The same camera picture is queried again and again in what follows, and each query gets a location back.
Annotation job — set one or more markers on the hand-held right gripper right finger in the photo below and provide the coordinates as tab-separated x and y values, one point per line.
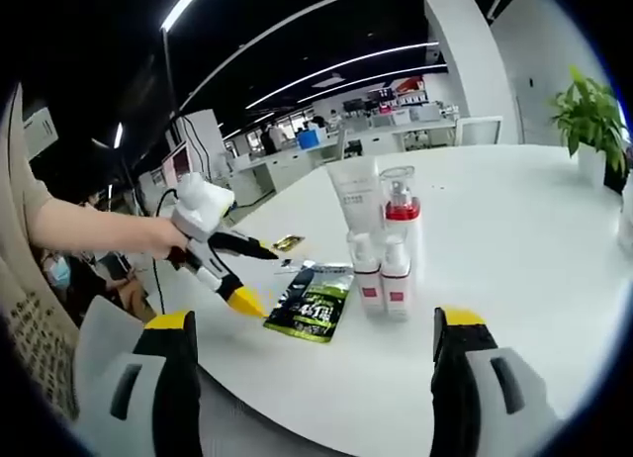
460	378

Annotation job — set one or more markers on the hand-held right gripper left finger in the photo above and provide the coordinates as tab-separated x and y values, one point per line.
173	378

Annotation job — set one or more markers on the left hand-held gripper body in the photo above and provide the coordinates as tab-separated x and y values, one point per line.
205	205

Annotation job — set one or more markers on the gold foil skincare sachet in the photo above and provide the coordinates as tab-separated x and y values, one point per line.
289	242

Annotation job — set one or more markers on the clear blue-label skincare sachet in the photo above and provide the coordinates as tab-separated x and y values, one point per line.
297	266

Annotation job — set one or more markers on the green black skincare sachet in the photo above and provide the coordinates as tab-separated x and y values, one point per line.
314	308

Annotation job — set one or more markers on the red-collared pump skincare bottle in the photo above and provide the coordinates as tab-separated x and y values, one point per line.
403	219

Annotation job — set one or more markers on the blue storage bin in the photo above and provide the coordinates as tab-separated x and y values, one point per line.
309	138

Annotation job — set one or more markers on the person's left hand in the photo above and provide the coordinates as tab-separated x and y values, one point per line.
168	239

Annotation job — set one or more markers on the white laptop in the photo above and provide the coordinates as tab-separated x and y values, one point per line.
178	162

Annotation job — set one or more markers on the white partition panel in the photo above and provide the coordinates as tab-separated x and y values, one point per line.
207	140

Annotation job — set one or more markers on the row of white office desks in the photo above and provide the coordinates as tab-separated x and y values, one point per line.
297	160

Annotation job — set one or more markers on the person in beige shirt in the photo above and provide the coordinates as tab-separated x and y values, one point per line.
29	279

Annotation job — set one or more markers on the grey hanging panel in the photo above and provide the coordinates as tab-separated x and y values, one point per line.
42	130

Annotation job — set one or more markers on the white mesh chair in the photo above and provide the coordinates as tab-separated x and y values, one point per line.
479	130

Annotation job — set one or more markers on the green plant in white pot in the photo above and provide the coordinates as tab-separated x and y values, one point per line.
588	116

